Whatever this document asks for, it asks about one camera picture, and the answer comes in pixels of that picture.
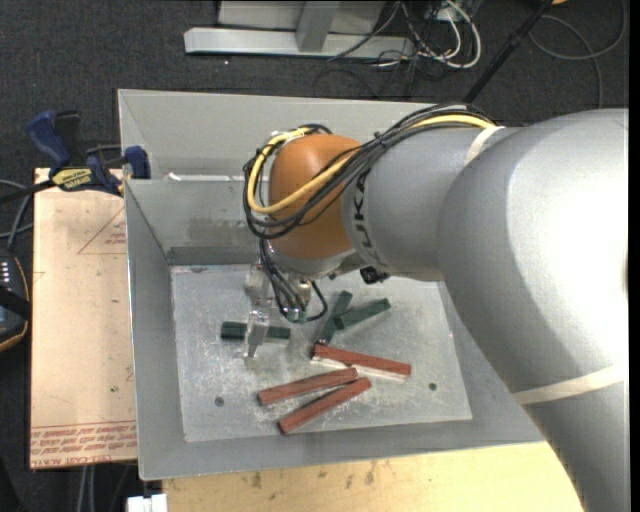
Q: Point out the brown cardboard board red print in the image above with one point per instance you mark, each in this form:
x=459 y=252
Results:
x=80 y=320

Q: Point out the grey metal bin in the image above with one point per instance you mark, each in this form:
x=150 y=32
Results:
x=210 y=380

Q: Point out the dark green flat block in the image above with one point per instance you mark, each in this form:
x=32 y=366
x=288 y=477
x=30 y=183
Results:
x=232 y=330
x=367 y=311
x=340 y=305

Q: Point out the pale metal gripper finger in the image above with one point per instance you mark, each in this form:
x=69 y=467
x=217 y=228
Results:
x=257 y=330
x=255 y=282

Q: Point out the red-brown flat block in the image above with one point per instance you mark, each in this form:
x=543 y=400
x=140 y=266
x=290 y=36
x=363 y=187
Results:
x=362 y=360
x=325 y=405
x=305 y=387

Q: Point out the black cylinder on white bracket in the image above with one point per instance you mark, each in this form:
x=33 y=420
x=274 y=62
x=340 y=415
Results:
x=371 y=274

